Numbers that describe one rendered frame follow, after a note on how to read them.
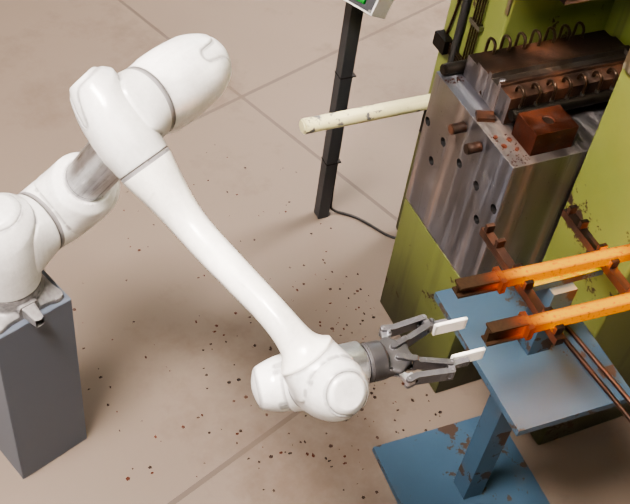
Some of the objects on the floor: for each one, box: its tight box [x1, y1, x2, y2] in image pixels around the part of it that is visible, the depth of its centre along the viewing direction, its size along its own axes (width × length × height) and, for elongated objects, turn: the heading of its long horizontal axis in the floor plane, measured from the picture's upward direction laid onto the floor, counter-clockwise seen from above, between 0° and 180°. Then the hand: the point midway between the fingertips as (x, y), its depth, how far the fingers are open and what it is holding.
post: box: [314, 2, 363, 219], centre depth 300 cm, size 4×4×108 cm
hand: (461, 340), depth 186 cm, fingers open, 7 cm apart
